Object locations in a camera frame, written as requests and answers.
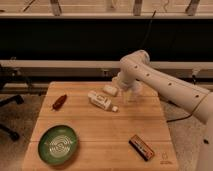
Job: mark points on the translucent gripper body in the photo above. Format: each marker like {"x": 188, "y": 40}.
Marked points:
{"x": 121, "y": 86}

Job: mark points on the white plastic bottle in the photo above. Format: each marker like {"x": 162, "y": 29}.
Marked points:
{"x": 101, "y": 101}

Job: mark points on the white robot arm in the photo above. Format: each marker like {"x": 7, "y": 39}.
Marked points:
{"x": 196, "y": 100}

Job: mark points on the green ceramic bowl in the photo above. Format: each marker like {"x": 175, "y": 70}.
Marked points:
{"x": 57, "y": 145}

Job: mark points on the clear plastic cup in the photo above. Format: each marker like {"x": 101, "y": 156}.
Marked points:
{"x": 132, "y": 93}

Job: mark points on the small white soap bar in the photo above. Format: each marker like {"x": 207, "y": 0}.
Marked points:
{"x": 111, "y": 90}

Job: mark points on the dark rectangular snack box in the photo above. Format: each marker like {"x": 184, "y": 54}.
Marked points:
{"x": 141, "y": 147}

